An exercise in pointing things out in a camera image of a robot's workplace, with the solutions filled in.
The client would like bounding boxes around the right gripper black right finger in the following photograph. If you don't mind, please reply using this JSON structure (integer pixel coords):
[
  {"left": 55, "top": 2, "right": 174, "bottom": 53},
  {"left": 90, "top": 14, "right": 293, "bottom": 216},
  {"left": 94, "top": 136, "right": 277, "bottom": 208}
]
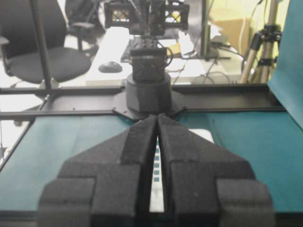
[{"left": 158, "top": 114, "right": 276, "bottom": 227}]

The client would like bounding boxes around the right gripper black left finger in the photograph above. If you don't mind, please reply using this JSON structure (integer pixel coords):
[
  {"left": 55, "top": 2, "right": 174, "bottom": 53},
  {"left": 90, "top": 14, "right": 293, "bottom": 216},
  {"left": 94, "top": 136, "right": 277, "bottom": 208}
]
[{"left": 37, "top": 117, "right": 158, "bottom": 227}]

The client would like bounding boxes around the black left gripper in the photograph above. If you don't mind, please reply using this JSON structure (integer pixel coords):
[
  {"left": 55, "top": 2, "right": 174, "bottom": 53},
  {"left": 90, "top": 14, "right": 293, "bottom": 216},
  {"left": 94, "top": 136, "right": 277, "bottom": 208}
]
[{"left": 104, "top": 0, "right": 189, "bottom": 35}]

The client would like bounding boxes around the white plastic perforated basket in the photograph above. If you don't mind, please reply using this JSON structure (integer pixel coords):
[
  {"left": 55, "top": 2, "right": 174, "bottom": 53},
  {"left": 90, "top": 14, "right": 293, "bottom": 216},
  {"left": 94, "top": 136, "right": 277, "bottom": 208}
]
[{"left": 149, "top": 129, "right": 214, "bottom": 213}]

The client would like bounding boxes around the white desk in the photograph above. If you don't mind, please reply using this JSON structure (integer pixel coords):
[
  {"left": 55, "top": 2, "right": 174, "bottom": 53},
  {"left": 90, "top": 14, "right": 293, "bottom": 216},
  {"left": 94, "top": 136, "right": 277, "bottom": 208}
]
[{"left": 86, "top": 27, "right": 242, "bottom": 86}]

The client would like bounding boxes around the black computer mouse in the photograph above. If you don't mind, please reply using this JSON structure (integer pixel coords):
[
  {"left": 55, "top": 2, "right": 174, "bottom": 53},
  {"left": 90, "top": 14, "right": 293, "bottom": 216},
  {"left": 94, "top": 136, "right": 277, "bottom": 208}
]
[{"left": 98, "top": 61, "right": 123, "bottom": 73}]

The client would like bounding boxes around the black office chair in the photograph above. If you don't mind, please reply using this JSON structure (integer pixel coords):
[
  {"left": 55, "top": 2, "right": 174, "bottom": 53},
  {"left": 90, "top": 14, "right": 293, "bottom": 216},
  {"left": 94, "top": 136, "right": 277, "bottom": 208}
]
[{"left": 0, "top": 0, "right": 91, "bottom": 84}]

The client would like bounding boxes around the black vertical frame post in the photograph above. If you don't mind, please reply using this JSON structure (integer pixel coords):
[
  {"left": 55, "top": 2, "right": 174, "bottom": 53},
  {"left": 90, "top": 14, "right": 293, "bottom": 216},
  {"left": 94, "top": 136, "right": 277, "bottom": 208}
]
[{"left": 29, "top": 0, "right": 53, "bottom": 91}]

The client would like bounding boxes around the black aluminium frame rail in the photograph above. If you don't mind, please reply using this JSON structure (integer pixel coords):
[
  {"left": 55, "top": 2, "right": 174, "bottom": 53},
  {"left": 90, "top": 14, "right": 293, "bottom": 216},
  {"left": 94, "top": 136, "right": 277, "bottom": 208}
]
[{"left": 0, "top": 84, "right": 285, "bottom": 121}]

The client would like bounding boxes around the grey camera tripod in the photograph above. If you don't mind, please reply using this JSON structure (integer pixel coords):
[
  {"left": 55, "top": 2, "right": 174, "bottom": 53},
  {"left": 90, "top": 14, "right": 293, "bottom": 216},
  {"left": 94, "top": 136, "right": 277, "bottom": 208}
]
[{"left": 239, "top": 0, "right": 282, "bottom": 84}]

